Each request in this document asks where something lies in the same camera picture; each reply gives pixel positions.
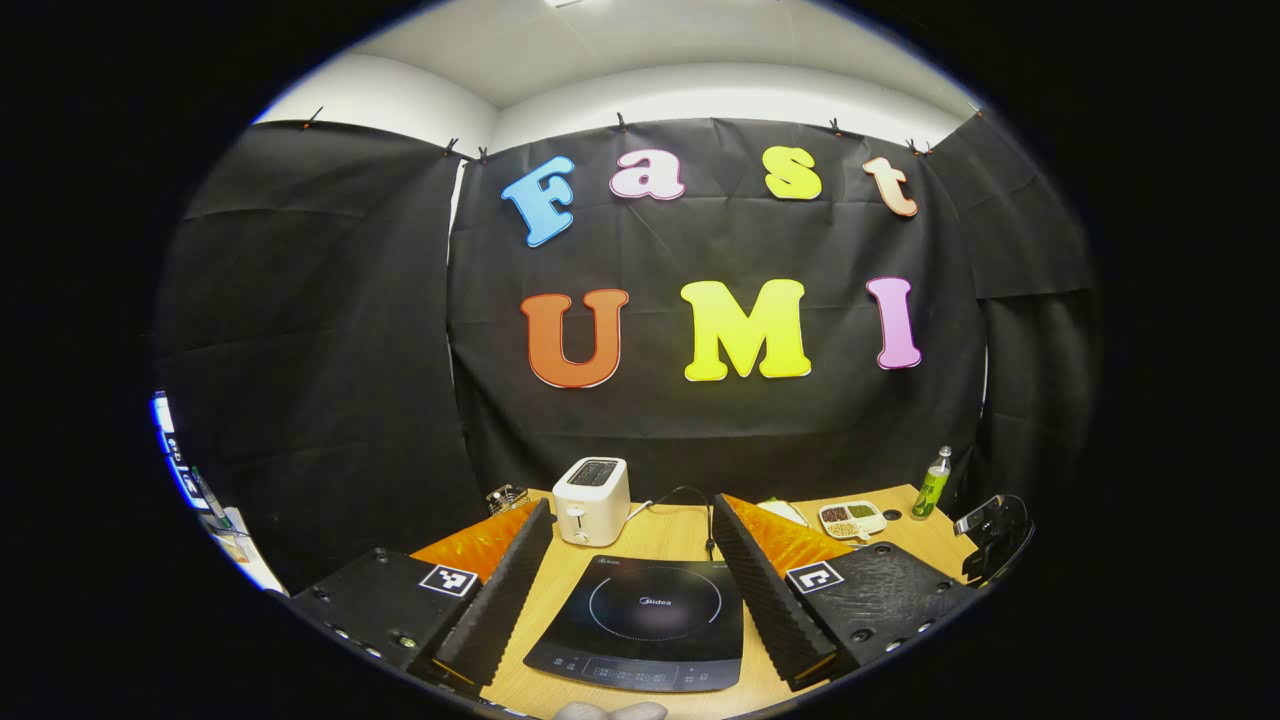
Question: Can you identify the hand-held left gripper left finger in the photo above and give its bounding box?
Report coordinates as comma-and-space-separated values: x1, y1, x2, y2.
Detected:
290, 498, 556, 698

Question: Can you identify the lit screen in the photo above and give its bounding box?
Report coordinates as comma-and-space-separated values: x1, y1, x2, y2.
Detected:
150, 392, 206, 506

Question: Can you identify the black induction cooktop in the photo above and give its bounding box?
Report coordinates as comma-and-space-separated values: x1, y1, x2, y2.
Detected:
523, 556, 745, 694

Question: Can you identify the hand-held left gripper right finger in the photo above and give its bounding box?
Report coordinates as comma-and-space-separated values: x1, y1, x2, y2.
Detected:
712, 493, 979, 693

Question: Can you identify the black power cable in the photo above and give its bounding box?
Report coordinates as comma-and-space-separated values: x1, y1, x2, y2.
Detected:
650, 486, 717, 561

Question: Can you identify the white toaster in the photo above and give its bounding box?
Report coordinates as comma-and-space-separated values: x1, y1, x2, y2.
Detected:
552, 457, 632, 547

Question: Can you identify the green drink bottle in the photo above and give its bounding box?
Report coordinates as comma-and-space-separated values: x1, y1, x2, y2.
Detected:
911, 446, 953, 521

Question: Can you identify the white divided dish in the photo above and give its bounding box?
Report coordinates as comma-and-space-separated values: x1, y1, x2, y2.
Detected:
818, 500, 888, 542

